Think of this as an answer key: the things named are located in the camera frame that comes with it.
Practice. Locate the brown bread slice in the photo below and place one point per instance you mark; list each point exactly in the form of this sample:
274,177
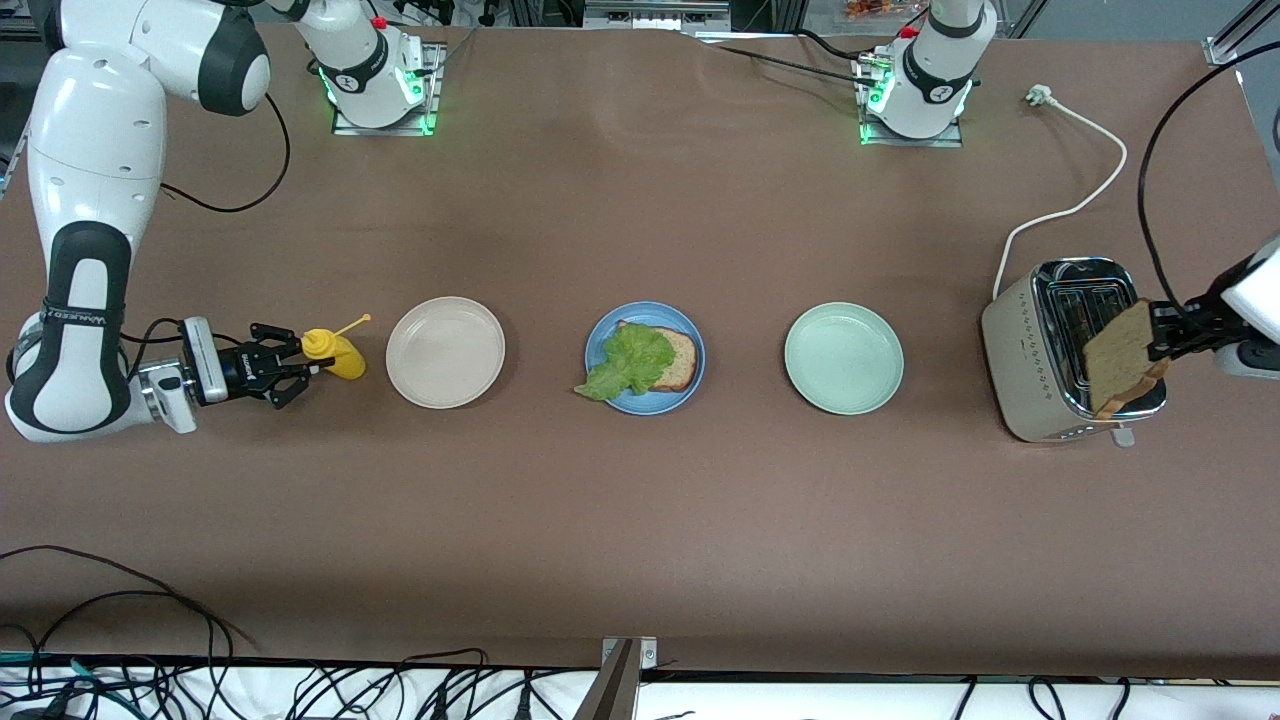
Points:
1120,355
682,360

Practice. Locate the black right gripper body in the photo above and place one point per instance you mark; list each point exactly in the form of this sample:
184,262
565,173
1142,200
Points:
237,367

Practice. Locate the green lettuce leaf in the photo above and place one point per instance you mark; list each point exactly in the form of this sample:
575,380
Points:
630,360

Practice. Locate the aluminium frame profile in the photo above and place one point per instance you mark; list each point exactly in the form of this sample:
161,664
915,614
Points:
615,690

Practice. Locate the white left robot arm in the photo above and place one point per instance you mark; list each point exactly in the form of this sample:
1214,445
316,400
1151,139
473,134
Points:
935,80

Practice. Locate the aluminium side rail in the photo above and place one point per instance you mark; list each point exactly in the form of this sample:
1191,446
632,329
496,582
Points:
12,165

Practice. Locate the yellow mustard squeeze bottle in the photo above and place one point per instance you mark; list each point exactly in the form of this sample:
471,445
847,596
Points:
345,360

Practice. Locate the green plate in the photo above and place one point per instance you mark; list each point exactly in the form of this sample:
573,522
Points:
845,360

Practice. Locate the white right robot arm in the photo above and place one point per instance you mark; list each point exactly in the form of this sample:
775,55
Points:
95,130

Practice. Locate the aluminium frame strut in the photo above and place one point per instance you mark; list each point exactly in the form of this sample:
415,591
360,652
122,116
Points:
1250,25

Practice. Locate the blue plate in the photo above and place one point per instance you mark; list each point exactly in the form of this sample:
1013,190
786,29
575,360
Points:
650,404

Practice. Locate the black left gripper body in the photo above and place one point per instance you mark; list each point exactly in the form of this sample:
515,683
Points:
1192,327

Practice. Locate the orange snack packet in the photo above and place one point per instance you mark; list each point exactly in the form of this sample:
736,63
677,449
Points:
865,8

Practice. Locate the chrome and beige toaster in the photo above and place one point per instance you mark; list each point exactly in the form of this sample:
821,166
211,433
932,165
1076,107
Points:
1020,350

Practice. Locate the grey metal box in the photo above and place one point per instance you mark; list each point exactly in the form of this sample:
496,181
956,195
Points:
655,15

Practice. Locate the beige plate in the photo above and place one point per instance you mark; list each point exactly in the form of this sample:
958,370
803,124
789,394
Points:
445,352

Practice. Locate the metal corner bracket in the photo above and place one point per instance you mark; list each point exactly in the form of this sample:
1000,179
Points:
1222,52

